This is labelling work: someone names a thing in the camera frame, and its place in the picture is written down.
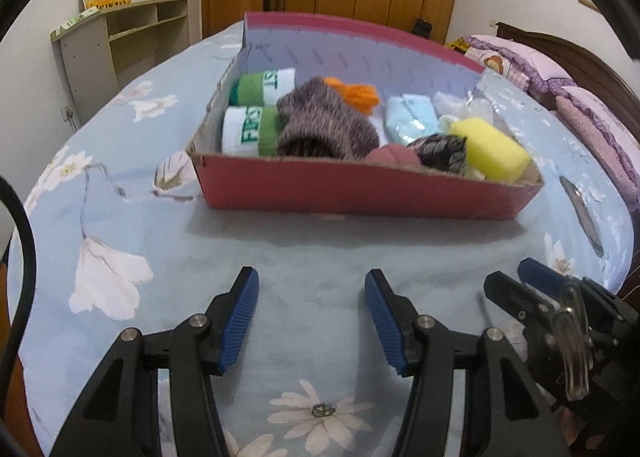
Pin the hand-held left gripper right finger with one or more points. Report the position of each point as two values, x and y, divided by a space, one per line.
387 322

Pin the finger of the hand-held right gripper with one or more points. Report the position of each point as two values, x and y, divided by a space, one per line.
505 294
540 274

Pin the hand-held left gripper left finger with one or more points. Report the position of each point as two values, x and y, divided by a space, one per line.
240 322

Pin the yellow sponge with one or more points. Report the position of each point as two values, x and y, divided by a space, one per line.
492 154

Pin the pink cardboard box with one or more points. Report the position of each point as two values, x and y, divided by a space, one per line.
350 187

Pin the pink sock roll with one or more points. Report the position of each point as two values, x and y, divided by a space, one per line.
392 154

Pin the green white sock roll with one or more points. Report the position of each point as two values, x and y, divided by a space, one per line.
265 84
247 132

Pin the blue face mask pack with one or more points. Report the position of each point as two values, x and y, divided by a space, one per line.
407 119

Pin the purple knit sock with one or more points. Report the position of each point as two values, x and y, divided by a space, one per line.
325 122

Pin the orange sock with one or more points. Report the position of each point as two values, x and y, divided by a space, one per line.
357 92

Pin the metal spring clip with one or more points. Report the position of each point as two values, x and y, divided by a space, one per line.
572 342

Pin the dark smartphone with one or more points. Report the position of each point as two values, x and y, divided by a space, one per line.
582 217

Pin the blue floral bed sheet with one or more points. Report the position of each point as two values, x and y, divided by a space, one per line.
300 247

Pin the pink pillows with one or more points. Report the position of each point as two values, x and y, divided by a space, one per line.
600 147

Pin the pink purple frilled pillow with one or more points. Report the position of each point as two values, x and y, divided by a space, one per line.
595 104

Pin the pink cartoon print pillow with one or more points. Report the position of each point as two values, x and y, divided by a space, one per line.
505 59

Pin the dark wooden headboard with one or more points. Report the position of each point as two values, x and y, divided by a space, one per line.
565 52

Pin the yellow plush toy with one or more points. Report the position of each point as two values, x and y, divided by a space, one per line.
456 44

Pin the black hanging bag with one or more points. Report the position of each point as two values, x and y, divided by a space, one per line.
422 28

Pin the beige shelf unit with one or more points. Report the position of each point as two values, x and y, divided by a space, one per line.
125 42

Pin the green white packet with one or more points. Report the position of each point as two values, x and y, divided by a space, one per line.
75 22

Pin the white wall outlet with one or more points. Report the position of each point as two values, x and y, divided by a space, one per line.
67 112

